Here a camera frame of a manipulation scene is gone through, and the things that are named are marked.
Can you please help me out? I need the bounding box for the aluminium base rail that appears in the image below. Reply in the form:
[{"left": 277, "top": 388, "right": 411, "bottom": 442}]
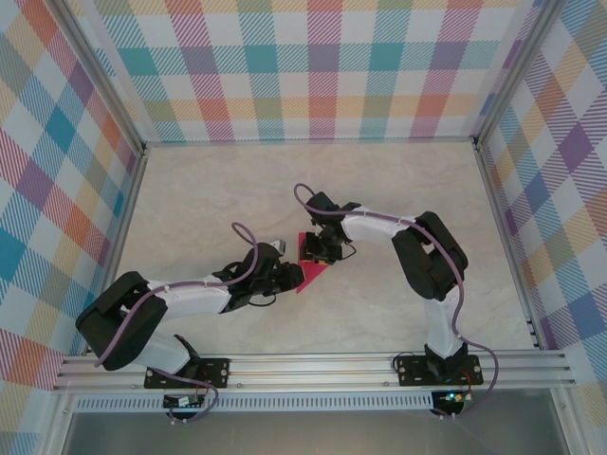
[{"left": 51, "top": 350, "right": 578, "bottom": 393}]

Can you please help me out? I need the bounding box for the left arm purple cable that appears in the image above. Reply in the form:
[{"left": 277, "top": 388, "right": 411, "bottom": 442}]
[{"left": 94, "top": 221, "right": 267, "bottom": 426}]

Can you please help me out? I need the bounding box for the black mounting plate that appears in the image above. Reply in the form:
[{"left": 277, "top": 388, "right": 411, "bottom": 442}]
[
  {"left": 144, "top": 357, "right": 231, "bottom": 391},
  {"left": 396, "top": 355, "right": 485, "bottom": 388}
]

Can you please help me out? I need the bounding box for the pink paper sheet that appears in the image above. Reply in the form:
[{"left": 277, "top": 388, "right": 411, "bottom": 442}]
[{"left": 293, "top": 230, "right": 331, "bottom": 296}]

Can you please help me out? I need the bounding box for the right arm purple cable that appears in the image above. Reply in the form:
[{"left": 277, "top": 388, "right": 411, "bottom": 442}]
[{"left": 292, "top": 183, "right": 499, "bottom": 421}]

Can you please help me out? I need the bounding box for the slotted grey cable duct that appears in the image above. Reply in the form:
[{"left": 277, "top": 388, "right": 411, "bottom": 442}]
[{"left": 74, "top": 395, "right": 435, "bottom": 412}]

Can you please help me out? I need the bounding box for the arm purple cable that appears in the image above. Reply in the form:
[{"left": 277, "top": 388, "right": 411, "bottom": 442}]
[
  {"left": 292, "top": 183, "right": 499, "bottom": 421},
  {"left": 94, "top": 221, "right": 267, "bottom": 426}
]

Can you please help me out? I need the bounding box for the aluminium frame bar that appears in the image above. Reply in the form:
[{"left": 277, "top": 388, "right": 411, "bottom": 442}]
[
  {"left": 473, "top": 141, "right": 544, "bottom": 350},
  {"left": 141, "top": 136, "right": 478, "bottom": 146},
  {"left": 83, "top": 146, "right": 149, "bottom": 356}
]

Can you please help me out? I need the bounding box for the aluminium frame post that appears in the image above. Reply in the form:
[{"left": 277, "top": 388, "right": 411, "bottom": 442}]
[
  {"left": 473, "top": 0, "right": 565, "bottom": 148},
  {"left": 56, "top": 0, "right": 146, "bottom": 155}
]

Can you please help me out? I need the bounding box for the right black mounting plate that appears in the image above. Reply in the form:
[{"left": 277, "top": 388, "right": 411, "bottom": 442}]
[{"left": 396, "top": 355, "right": 485, "bottom": 388}]

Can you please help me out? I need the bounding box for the left black circuit board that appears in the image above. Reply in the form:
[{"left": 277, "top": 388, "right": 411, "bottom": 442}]
[{"left": 163, "top": 393, "right": 206, "bottom": 410}]

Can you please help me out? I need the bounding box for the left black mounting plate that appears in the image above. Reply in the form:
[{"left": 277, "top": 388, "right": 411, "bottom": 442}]
[{"left": 144, "top": 357, "right": 231, "bottom": 391}]

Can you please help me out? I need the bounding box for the grey metal panel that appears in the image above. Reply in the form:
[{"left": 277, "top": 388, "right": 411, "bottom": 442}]
[{"left": 64, "top": 409, "right": 568, "bottom": 455}]

